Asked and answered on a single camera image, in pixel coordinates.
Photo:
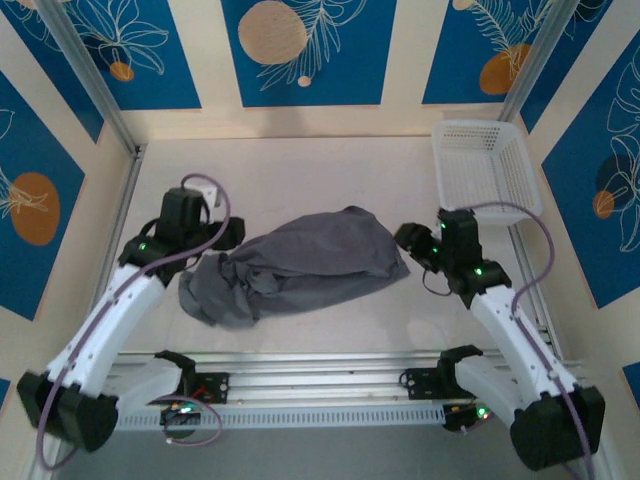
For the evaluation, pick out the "grey t-shirt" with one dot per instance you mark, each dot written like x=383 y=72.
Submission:
x=320 y=250

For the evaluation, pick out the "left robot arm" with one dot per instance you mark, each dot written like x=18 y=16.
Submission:
x=110 y=325

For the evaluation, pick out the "white perforated plastic basket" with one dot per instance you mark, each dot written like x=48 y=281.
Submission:
x=480 y=165

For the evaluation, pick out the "aluminium table side rail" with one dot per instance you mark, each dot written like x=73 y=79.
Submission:
x=521 y=250
x=127 y=190

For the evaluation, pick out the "long aluminium base rail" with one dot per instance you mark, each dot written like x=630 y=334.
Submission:
x=320 y=380

